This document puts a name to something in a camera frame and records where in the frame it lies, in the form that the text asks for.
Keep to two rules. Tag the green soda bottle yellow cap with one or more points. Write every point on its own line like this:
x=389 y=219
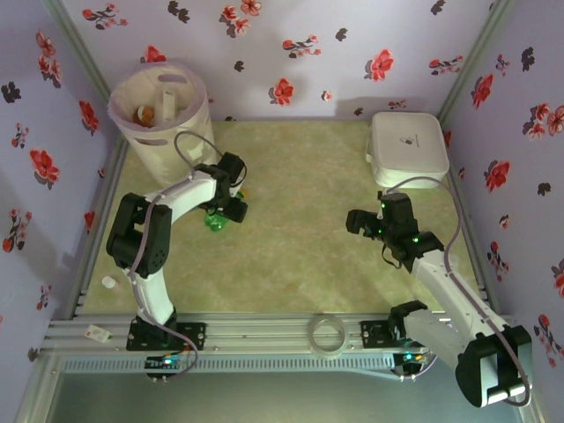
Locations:
x=216 y=222

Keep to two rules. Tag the small clear bottle white cap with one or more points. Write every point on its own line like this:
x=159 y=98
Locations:
x=108 y=282

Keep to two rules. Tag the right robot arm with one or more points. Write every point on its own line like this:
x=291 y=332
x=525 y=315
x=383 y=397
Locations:
x=449 y=286

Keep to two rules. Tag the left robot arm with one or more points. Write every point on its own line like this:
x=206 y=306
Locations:
x=185 y=194

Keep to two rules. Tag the white bin with purple liner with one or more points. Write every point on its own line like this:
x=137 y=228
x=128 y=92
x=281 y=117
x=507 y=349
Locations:
x=145 y=156

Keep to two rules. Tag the white lidded plastic container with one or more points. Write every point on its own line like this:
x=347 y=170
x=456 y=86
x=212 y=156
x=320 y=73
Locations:
x=410 y=145

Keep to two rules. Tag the clear tape roll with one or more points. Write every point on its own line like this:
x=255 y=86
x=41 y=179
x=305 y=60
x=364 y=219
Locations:
x=310 y=332

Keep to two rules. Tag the white paper tag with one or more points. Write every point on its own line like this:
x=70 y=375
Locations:
x=98 y=333

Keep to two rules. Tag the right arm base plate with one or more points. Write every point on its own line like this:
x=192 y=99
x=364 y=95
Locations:
x=374 y=335

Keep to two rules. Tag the aluminium frame rail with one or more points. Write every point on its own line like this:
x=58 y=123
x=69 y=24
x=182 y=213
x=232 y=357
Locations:
x=264 y=335

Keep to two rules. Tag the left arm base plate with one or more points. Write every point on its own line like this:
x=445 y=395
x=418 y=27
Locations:
x=194 y=335

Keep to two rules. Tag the aluminium corner post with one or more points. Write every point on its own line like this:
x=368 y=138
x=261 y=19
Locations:
x=476 y=53
x=79 y=44

